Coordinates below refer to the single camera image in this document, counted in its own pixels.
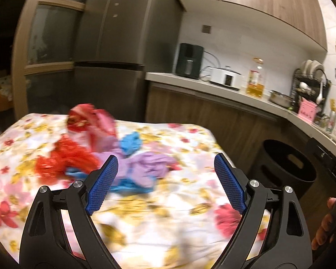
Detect row of white plates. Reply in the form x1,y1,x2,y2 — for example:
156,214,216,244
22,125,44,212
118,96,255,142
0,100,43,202
301,59,325,79

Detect wooden glass door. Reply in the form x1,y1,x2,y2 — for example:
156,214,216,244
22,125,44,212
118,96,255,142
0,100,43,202
11,0,96,121

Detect red wrapper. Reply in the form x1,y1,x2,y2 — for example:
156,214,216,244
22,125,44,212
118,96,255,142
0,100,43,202
67,104,112,135

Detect cooking oil bottle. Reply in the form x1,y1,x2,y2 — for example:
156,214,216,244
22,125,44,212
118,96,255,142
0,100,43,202
246,57,266,98

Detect orange chair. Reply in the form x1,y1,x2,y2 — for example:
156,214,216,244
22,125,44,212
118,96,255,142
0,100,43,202
0,70,14,113

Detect black air fryer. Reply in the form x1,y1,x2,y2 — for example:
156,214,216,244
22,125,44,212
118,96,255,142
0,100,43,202
175,43,204,79

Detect pale pink plastic bag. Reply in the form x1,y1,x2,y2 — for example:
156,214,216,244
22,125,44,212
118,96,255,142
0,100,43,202
88,112,118,153

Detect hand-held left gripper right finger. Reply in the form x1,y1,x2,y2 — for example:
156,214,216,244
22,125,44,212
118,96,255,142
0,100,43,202
213,153,312,269

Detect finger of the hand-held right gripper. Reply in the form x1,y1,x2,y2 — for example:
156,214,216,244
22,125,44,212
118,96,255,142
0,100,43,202
306,137,336,172

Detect black dish rack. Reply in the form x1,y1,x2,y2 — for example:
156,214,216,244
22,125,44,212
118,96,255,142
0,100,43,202
291,60,331,115

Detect beige kitchen countertop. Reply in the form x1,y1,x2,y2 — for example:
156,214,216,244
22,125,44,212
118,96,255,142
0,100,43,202
146,72,336,160

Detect white plastic ladle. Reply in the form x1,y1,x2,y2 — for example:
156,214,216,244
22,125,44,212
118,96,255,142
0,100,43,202
316,81,324,104

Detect wooden upper cabinets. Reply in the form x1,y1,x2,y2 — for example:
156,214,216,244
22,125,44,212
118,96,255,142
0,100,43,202
176,0,328,52

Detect floral printed blanket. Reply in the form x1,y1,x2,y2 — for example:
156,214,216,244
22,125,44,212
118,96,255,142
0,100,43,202
0,113,272,269

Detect pink utensil holder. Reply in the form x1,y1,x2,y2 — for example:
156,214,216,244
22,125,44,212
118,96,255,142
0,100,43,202
298,99,317,123

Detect white rice cooker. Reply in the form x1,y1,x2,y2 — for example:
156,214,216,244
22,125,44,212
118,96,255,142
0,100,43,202
209,66,243,90

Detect dark grey refrigerator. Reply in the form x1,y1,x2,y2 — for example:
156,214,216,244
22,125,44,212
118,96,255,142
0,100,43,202
73,0,185,124

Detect wooden lower cabinets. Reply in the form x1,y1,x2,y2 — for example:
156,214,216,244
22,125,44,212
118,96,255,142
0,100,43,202
146,82,336,230

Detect wooden cabinets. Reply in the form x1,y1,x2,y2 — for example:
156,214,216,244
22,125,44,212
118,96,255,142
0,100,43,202
146,82,336,230
176,0,328,52

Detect red plastic bag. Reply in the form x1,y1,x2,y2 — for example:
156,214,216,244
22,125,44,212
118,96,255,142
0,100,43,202
35,134,101,181

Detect person's right hand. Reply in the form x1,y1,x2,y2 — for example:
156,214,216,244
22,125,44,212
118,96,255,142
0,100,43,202
311,197,336,252

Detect white green can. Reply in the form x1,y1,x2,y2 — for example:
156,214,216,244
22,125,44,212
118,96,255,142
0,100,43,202
326,112,336,133

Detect steel bowl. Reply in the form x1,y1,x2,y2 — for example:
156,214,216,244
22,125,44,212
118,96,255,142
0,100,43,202
269,90,294,108

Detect blue plastic bag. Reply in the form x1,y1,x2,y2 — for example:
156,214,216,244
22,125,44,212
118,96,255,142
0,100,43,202
120,132,144,158
66,167,87,181
109,174,157,194

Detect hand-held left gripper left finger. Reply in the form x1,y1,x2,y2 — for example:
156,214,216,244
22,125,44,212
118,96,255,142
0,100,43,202
19,154,121,269

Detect black trash bin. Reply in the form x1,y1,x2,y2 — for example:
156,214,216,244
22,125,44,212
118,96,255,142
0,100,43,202
248,139,317,202

